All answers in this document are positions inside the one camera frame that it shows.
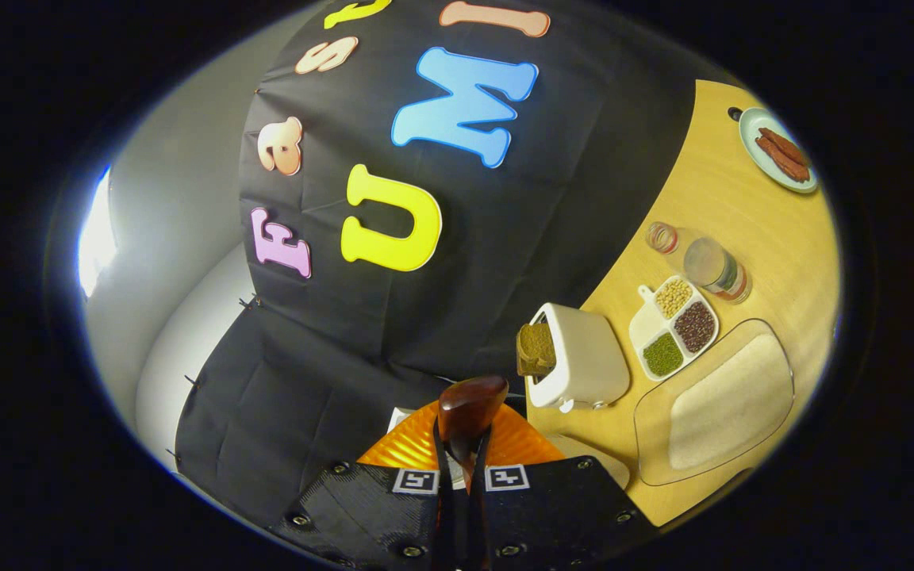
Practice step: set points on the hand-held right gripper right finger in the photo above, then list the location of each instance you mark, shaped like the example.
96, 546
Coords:
552, 515

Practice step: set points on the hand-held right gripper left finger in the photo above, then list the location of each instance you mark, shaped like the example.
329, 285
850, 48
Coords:
370, 515

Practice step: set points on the brown bread slice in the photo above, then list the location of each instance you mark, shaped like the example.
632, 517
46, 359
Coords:
536, 349

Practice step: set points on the white toaster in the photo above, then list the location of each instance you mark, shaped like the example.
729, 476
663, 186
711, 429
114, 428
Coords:
588, 365

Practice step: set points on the clear plastic bottle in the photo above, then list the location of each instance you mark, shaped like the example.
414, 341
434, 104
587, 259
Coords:
707, 262

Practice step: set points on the pale green plate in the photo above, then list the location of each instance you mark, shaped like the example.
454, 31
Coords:
754, 143

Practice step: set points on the ceiling light panel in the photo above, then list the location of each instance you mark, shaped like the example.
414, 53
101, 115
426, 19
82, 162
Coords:
97, 230

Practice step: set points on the red meat slice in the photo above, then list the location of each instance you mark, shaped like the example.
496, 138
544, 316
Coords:
781, 161
790, 147

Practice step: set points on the brown wooden spoon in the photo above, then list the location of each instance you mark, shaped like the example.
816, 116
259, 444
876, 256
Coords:
469, 408

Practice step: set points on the white divided grain dish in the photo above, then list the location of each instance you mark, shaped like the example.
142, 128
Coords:
651, 325

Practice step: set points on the black backdrop cloth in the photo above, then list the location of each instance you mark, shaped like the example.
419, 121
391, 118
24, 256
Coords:
393, 333

